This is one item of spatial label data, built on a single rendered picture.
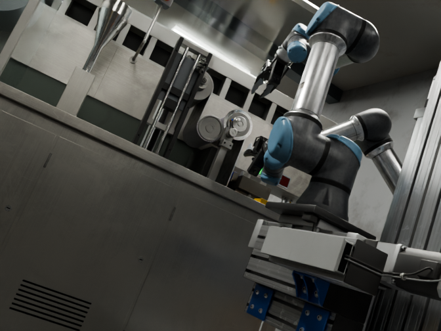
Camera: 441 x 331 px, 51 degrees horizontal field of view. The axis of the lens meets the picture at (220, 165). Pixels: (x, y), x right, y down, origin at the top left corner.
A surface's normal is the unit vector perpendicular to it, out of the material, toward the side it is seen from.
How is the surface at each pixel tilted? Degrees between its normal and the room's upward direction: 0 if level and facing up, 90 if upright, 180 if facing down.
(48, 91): 90
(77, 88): 90
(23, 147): 90
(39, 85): 90
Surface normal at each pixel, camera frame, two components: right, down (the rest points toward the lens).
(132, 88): 0.35, -0.08
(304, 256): -0.81, -0.42
